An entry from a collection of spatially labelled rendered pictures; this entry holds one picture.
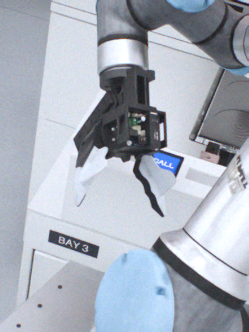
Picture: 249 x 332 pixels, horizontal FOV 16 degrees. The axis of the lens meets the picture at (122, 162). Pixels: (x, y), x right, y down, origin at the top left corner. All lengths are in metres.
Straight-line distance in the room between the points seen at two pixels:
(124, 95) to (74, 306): 0.33
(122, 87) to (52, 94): 0.88
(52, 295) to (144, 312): 0.46
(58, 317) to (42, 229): 0.22
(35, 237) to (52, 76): 0.66
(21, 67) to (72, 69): 1.23
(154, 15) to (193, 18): 0.05
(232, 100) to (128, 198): 0.39
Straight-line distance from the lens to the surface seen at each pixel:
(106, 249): 1.45
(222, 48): 1.27
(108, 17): 1.26
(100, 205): 1.39
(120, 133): 1.20
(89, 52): 2.00
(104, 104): 1.25
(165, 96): 1.77
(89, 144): 1.21
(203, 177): 1.37
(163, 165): 1.36
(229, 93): 1.69
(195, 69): 1.88
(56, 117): 2.13
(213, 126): 1.58
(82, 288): 1.34
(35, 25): 3.52
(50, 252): 1.50
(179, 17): 1.22
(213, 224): 0.90
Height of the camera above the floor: 1.81
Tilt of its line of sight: 39 degrees down
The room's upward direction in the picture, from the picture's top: 12 degrees clockwise
